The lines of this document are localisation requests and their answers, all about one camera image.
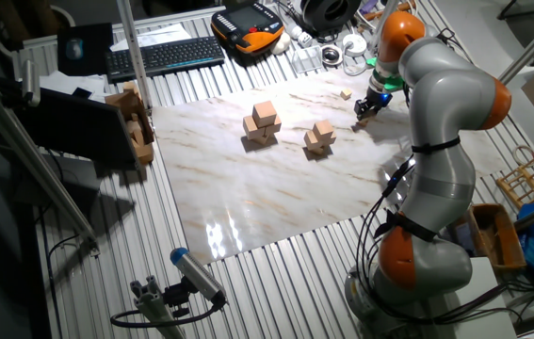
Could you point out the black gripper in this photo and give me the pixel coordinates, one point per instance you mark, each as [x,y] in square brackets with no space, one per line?
[376,101]

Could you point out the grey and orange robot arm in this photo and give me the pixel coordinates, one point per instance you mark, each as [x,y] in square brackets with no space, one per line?
[448,101]

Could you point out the white paper stack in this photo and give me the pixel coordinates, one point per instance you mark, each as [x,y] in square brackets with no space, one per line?
[59,82]

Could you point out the medium wooden cube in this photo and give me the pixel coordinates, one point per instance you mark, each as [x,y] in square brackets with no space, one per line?
[323,129]
[310,140]
[320,150]
[332,138]

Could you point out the round metal bowl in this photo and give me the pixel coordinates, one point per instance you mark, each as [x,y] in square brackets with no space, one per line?
[331,55]

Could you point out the clear plastic box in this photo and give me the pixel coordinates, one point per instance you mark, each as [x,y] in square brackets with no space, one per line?
[306,59]

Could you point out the large wooden cube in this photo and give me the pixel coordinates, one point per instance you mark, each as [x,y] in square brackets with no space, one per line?
[264,113]
[275,127]
[249,128]

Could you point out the white plug adapter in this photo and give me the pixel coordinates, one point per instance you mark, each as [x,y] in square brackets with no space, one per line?
[297,34]

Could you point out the white egg shaped ball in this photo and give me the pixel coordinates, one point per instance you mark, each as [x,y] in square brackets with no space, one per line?
[281,43]

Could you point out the black spool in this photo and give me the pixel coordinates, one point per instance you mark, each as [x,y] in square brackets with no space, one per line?
[313,16]

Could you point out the white marble pattern sheet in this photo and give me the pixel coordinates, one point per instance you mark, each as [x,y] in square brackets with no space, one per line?
[247,188]

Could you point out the orange and black teach pendant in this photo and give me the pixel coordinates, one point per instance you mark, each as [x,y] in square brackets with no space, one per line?
[243,19]

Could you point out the brown tray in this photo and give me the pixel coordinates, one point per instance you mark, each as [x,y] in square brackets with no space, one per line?
[492,235]

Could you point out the wooden rack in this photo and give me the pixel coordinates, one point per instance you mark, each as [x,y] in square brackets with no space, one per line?
[530,175]

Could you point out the black computer keyboard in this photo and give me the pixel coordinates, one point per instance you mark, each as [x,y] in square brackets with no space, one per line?
[163,56]

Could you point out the white paper sheet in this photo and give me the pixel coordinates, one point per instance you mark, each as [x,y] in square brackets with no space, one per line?
[163,35]

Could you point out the brown cardboard box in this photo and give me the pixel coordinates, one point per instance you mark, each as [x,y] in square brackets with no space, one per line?
[145,153]

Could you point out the plain wooden block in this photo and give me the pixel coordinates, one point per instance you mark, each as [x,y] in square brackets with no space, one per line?
[134,132]
[131,88]

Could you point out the black mouse pad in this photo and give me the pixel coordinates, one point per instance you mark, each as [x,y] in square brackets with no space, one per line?
[94,56]

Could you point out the black monitor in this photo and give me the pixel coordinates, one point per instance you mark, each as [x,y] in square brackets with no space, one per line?
[78,127]

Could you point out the short aluminium profile stub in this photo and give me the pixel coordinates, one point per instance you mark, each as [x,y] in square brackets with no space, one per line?
[153,311]

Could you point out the grey computer mouse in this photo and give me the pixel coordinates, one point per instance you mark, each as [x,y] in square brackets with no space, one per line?
[74,49]

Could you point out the aluminium frame post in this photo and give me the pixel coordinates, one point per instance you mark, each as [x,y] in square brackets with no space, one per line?
[386,14]
[135,56]

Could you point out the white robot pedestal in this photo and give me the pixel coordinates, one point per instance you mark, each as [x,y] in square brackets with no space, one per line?
[483,306]

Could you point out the silver camera with blue cap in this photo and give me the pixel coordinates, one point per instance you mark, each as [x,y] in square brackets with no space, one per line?
[196,273]

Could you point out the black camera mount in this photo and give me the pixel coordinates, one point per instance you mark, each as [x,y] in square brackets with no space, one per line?
[177,296]

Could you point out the long aluminium frame bar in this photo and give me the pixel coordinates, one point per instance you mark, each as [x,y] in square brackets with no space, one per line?
[46,174]

